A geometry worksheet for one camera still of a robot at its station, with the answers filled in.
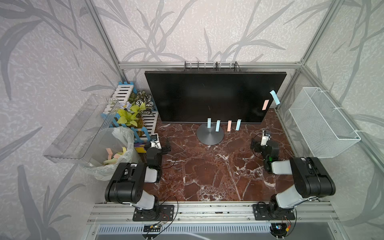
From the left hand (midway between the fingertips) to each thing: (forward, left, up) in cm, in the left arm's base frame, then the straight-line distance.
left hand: (159, 138), depth 90 cm
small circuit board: (-44, -2, -11) cm, 45 cm away
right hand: (+3, -63, -3) cm, 64 cm away
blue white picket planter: (+21, +25, +16) cm, 36 cm away
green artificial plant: (+9, +16, +12) cm, 22 cm away
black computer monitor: (+51, -37, -10) cm, 64 cm away
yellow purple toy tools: (-2, +14, -9) cm, 17 cm away
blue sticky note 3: (+5, -48, +8) cm, 49 cm away
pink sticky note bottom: (+5, -42, +7) cm, 43 cm away
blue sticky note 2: (+5, -36, +7) cm, 36 cm away
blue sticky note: (+6, -30, +8) cm, 32 cm away
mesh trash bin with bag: (-7, +23, +3) cm, 24 cm away
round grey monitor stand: (+9, -31, -11) cm, 34 cm away
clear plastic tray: (-13, +31, +17) cm, 38 cm away
